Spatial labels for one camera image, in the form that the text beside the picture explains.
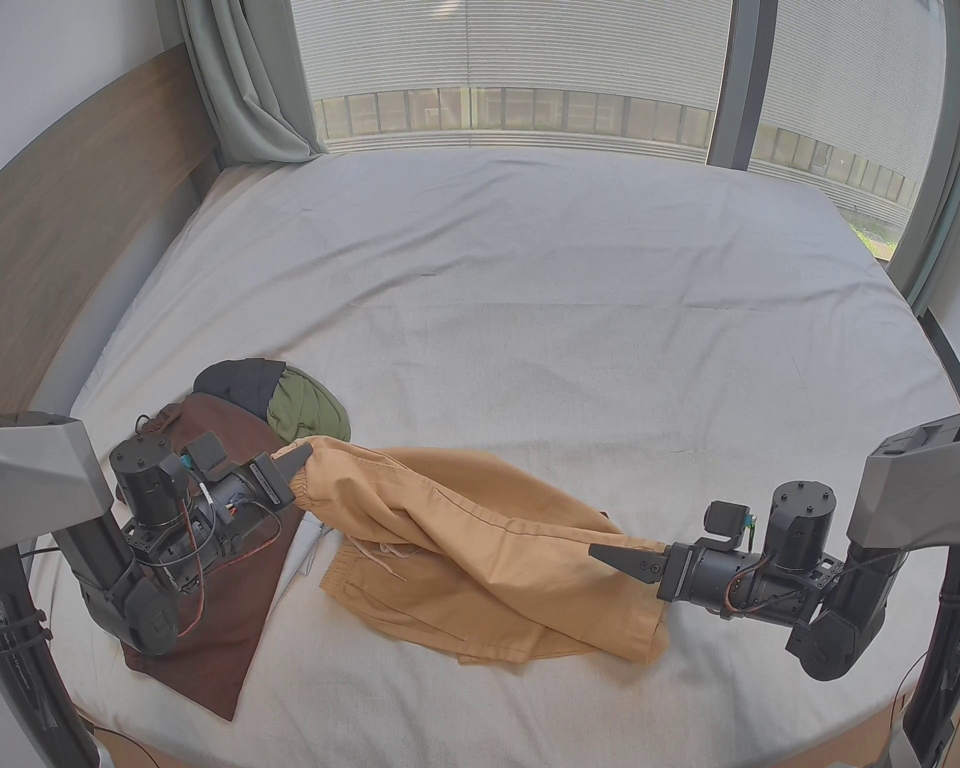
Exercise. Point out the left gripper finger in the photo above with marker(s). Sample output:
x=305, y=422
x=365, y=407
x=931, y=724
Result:
x=292, y=459

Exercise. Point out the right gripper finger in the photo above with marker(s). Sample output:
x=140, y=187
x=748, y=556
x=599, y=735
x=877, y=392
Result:
x=637, y=564

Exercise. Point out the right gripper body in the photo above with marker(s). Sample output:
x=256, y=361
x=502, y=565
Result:
x=694, y=574

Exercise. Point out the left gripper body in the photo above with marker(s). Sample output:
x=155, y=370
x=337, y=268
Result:
x=241, y=499

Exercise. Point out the mustard yellow trousers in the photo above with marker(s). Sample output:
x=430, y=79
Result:
x=480, y=547

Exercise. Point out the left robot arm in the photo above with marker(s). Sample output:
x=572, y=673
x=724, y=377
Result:
x=52, y=480

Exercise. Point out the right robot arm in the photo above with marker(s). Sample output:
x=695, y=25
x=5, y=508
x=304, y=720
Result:
x=900, y=487

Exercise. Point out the bed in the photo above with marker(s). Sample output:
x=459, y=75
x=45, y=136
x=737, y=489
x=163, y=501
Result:
x=525, y=300

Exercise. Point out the green garment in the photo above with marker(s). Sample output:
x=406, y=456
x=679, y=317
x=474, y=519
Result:
x=311, y=405

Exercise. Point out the pale grey garment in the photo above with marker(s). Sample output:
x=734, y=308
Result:
x=309, y=551

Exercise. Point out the dark blue garment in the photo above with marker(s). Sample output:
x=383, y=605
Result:
x=236, y=386

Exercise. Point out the brown garment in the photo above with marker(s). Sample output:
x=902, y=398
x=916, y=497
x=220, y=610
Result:
x=225, y=637

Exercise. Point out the grey-green curtain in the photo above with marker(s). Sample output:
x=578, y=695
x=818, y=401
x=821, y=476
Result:
x=240, y=90

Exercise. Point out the window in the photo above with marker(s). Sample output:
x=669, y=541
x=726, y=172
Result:
x=525, y=67

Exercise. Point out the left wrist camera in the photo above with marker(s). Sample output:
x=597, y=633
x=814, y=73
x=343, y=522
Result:
x=206, y=454

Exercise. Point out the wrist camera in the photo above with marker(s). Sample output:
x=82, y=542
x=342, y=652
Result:
x=726, y=519
x=206, y=454

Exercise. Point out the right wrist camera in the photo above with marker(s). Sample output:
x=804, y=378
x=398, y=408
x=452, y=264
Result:
x=726, y=519

